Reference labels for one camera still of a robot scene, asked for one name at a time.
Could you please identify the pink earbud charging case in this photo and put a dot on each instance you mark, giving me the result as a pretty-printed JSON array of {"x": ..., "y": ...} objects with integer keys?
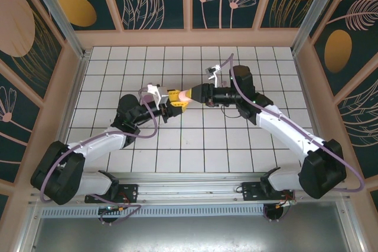
[{"x": 183, "y": 95}]

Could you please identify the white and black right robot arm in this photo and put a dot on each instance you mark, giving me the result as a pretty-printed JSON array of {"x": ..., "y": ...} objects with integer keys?
[{"x": 289, "y": 134}]

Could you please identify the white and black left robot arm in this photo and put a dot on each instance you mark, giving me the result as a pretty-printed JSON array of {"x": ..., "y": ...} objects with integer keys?
[{"x": 97, "y": 144}]

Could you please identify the grey metal base panel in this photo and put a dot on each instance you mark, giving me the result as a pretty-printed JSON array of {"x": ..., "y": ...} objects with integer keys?
[{"x": 192, "y": 234}]

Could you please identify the aluminium side rail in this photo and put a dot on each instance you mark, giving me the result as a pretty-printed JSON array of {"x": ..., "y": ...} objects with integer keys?
[
  {"x": 67, "y": 116},
  {"x": 316, "y": 116}
]

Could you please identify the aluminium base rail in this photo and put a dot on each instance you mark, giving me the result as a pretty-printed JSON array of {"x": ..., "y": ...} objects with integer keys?
[{"x": 189, "y": 190}]

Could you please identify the aluminium frame post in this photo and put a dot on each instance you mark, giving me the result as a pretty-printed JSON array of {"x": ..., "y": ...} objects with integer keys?
[
  {"x": 314, "y": 13},
  {"x": 59, "y": 13}
]

